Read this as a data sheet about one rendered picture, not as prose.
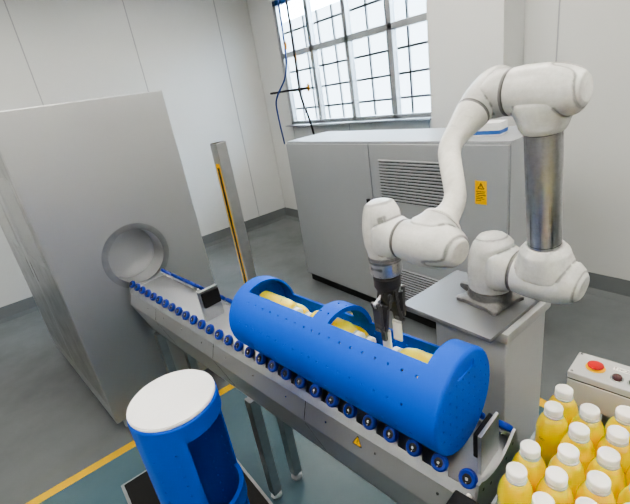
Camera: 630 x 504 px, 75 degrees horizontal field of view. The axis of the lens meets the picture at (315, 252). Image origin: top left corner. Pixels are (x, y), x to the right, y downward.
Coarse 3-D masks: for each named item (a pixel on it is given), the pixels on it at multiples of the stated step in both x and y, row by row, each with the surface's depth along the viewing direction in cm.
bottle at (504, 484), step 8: (504, 480) 85; (528, 480) 85; (504, 488) 85; (512, 488) 84; (520, 488) 83; (528, 488) 83; (504, 496) 85; (512, 496) 83; (520, 496) 83; (528, 496) 83
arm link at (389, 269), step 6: (396, 258) 108; (372, 264) 110; (378, 264) 109; (384, 264) 108; (390, 264) 108; (396, 264) 109; (372, 270) 111; (378, 270) 110; (384, 270) 109; (390, 270) 109; (396, 270) 109; (378, 276) 111; (384, 276) 110; (390, 276) 109
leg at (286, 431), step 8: (280, 424) 203; (280, 432) 207; (288, 432) 205; (288, 440) 206; (288, 448) 207; (296, 448) 211; (288, 456) 211; (296, 456) 212; (288, 464) 215; (296, 464) 213; (296, 472) 214; (296, 480) 216
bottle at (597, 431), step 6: (576, 420) 97; (582, 420) 96; (588, 420) 94; (600, 420) 95; (588, 426) 94; (594, 426) 94; (600, 426) 94; (594, 432) 94; (600, 432) 94; (594, 438) 94; (600, 438) 94; (594, 444) 94
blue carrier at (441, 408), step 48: (240, 288) 156; (288, 288) 167; (240, 336) 153; (288, 336) 131; (336, 336) 119; (336, 384) 117; (384, 384) 105; (432, 384) 96; (480, 384) 109; (432, 432) 96
